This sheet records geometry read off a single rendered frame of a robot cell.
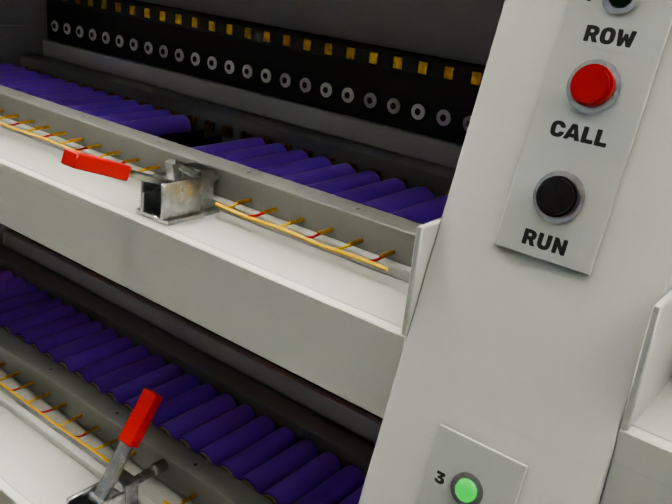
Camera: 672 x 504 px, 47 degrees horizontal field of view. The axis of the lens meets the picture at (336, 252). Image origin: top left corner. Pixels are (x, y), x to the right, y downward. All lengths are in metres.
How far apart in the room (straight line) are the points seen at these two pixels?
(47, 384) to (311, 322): 0.31
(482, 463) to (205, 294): 0.18
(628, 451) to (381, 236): 0.17
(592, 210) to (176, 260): 0.23
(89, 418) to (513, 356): 0.36
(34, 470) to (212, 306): 0.21
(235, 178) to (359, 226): 0.09
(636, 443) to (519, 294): 0.07
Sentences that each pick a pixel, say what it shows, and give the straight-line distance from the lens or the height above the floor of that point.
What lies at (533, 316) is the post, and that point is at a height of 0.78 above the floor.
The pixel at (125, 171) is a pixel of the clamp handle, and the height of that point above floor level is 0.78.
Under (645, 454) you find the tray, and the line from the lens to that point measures 0.31.
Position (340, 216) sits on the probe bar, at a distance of 0.42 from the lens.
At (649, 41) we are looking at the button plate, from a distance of 0.31.
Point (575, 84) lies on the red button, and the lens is 0.31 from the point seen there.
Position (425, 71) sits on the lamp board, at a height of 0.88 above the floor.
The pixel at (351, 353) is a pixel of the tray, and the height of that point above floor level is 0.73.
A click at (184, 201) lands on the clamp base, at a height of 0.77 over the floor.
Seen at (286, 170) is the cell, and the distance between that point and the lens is 0.50.
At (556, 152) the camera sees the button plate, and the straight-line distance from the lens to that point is 0.31.
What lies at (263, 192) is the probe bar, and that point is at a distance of 0.45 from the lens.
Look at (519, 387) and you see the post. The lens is 0.32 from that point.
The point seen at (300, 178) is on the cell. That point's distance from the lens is 0.48.
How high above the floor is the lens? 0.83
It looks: 8 degrees down
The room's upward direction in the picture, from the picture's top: 15 degrees clockwise
